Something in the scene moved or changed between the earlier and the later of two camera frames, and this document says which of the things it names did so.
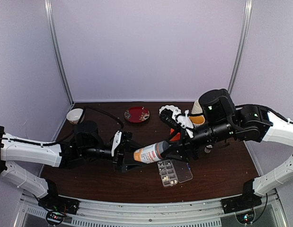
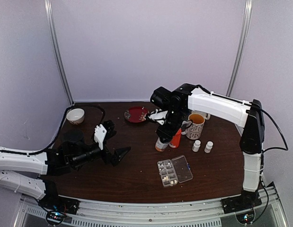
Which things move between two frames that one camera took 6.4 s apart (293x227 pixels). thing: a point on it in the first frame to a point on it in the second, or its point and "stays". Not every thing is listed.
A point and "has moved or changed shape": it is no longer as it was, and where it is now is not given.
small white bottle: [207, 149] stays
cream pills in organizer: [166, 178] stays
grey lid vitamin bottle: [151, 152] has moved or changed shape
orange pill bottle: [177, 137] stays
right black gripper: [187, 148] to [167, 134]
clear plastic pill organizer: [173, 171] stays
